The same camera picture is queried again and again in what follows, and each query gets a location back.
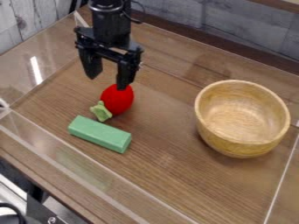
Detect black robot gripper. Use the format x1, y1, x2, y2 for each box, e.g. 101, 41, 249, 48
74, 26, 145, 90

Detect red plush strawberry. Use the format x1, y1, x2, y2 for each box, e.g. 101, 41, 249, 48
90, 84, 135, 123

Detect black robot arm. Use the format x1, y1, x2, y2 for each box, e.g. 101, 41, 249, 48
74, 0, 145, 90

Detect green rectangular block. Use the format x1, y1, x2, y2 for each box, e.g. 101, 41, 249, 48
69, 115, 133, 154

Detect wooden bowl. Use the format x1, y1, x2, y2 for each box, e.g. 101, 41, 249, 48
194, 80, 292, 158

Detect black table clamp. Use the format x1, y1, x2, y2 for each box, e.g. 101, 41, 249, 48
26, 195, 69, 224

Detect clear acrylic corner bracket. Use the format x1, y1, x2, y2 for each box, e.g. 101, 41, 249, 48
74, 11, 90, 27

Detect clear acrylic tray wall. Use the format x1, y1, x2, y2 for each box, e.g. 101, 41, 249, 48
0, 17, 299, 224

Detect black cable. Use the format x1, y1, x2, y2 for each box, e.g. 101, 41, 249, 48
0, 202, 29, 224

